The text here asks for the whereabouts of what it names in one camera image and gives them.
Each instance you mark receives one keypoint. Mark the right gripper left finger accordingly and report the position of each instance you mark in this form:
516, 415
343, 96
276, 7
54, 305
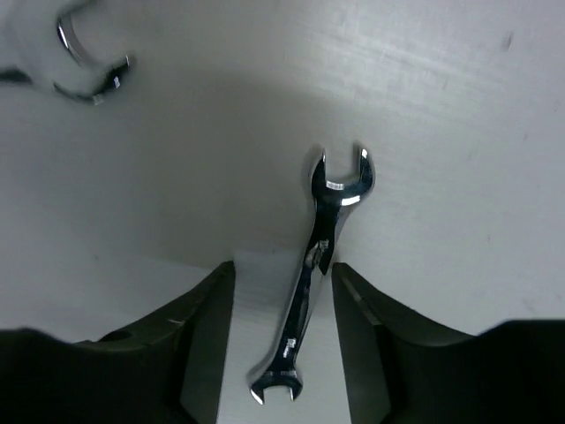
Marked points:
166, 367

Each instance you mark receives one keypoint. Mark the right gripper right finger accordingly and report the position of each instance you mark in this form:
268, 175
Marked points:
402, 367

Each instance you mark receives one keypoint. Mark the small silver wrench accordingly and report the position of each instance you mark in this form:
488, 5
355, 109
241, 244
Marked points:
333, 202

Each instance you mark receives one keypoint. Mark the large silver wrench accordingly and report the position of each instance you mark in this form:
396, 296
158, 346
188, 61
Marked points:
39, 48

